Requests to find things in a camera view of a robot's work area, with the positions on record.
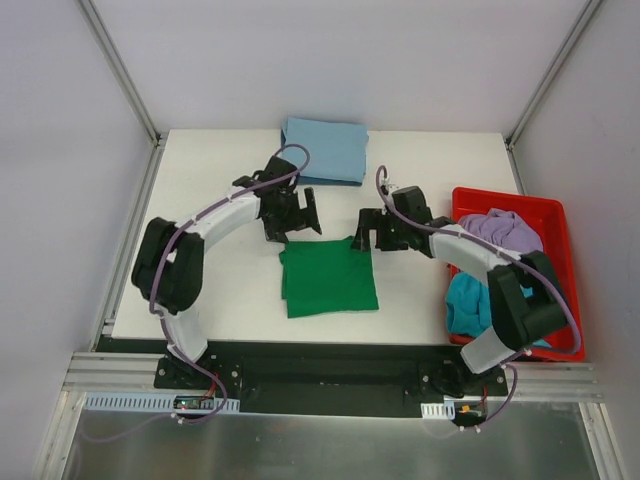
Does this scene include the green t-shirt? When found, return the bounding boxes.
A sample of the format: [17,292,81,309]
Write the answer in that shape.
[279,237,379,319]

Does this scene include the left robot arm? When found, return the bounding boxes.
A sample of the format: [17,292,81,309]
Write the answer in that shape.
[131,154,322,389]

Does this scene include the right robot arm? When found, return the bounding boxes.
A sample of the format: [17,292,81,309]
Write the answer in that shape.
[351,186,575,395]

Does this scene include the light blue folded t-shirt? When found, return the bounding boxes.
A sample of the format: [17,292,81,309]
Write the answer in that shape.
[281,117,369,176]

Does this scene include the teal crumpled t-shirt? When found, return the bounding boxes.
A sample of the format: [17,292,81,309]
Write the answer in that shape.
[444,272,554,351]

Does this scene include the lavender crumpled t-shirt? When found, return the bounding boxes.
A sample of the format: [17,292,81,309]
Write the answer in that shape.
[458,208,544,254]

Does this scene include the red plastic bin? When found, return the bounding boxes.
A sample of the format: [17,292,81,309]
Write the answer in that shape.
[451,187,586,363]

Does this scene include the left aluminium frame post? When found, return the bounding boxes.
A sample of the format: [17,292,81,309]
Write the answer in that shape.
[75,0,163,147]

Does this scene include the aluminium frame post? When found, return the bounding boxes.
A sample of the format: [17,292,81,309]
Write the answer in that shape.
[505,0,605,151]
[75,0,163,147]

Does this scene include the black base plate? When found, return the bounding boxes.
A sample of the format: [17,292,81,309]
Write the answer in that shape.
[97,338,513,420]

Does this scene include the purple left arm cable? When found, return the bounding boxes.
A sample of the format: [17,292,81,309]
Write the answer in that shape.
[149,143,312,361]

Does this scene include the right aluminium frame post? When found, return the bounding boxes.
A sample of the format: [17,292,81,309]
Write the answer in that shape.
[505,0,605,151]

